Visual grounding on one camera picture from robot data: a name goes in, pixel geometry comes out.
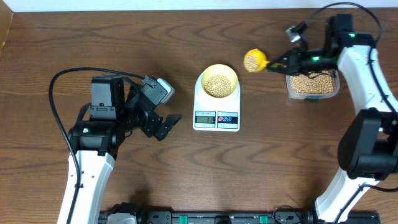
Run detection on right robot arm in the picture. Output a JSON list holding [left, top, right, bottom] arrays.
[[266, 14, 397, 223]]

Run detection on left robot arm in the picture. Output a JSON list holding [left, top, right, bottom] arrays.
[[58, 75, 182, 223]]

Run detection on white digital kitchen scale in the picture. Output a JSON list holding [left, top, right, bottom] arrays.
[[192, 70, 241, 132]]

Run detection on yellow plastic bowl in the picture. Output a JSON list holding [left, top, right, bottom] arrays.
[[200, 64, 238, 98]]

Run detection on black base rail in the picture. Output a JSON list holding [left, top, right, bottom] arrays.
[[98, 202, 381, 224]]

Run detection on clear container of soybeans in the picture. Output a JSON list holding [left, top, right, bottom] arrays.
[[286, 70, 340, 100]]

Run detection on yellow measuring scoop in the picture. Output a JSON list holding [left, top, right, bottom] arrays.
[[243, 49, 269, 72]]

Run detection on soybeans in yellow bowl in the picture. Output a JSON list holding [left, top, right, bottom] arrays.
[[204, 75, 233, 98]]

